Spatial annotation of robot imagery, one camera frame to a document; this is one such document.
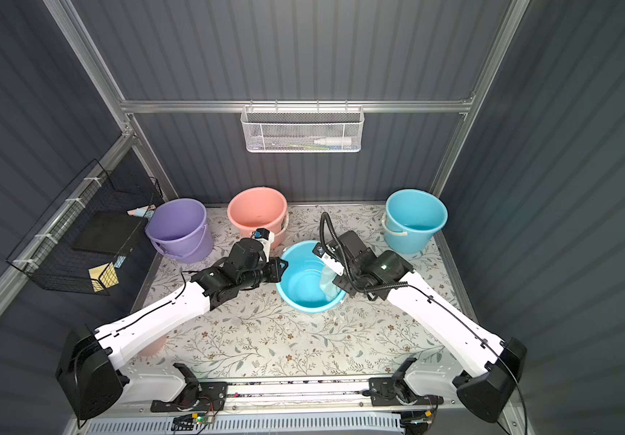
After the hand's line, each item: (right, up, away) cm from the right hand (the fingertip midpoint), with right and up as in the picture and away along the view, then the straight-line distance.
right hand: (347, 268), depth 74 cm
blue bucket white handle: (+30, +15, +35) cm, 49 cm away
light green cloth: (-5, -6, +6) cm, 10 cm away
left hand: (-16, 0, +4) cm, 17 cm away
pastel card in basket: (-63, +16, +9) cm, 65 cm away
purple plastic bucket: (-59, +11, +23) cm, 64 cm away
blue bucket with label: (-14, -8, +19) cm, 25 cm away
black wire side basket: (-71, +9, +1) cm, 72 cm away
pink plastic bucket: (-32, +19, +31) cm, 49 cm away
